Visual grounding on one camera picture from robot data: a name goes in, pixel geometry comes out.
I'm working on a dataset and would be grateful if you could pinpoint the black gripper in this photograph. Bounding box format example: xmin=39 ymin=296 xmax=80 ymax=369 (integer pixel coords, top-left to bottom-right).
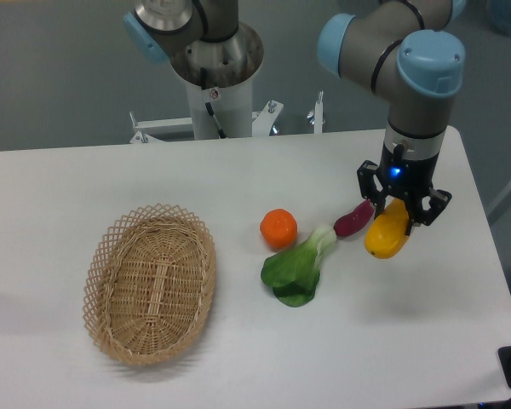
xmin=357 ymin=146 xmax=452 ymax=236

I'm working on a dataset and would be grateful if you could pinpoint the yellow mango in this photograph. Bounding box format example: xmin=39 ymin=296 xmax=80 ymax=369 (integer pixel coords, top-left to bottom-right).
xmin=365 ymin=199 xmax=409 ymax=259

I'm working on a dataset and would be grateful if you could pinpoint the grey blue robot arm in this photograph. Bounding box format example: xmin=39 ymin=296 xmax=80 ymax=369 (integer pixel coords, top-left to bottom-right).
xmin=123 ymin=1 xmax=465 ymax=227

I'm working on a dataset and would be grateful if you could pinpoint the purple sweet potato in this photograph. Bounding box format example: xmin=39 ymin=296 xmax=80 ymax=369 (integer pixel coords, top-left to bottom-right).
xmin=334 ymin=200 xmax=374 ymax=238

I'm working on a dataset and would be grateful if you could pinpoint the orange tangerine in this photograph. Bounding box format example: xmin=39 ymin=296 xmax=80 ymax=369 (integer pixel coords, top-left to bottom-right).
xmin=260 ymin=208 xmax=298 ymax=251

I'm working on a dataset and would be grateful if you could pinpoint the green bok choy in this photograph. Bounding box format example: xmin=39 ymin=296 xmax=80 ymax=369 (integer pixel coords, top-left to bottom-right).
xmin=260 ymin=224 xmax=337 ymax=308

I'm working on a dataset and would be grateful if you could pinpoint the woven wicker basket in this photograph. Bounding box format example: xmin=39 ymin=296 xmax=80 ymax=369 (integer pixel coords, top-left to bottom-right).
xmin=83 ymin=204 xmax=216 ymax=366

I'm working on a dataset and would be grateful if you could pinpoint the black cable on pedestal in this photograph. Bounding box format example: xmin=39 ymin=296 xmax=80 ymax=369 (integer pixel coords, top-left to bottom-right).
xmin=200 ymin=67 xmax=229 ymax=140

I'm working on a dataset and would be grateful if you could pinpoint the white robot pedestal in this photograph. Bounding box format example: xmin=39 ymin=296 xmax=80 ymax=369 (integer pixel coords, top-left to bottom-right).
xmin=129 ymin=78 xmax=327 ymax=145

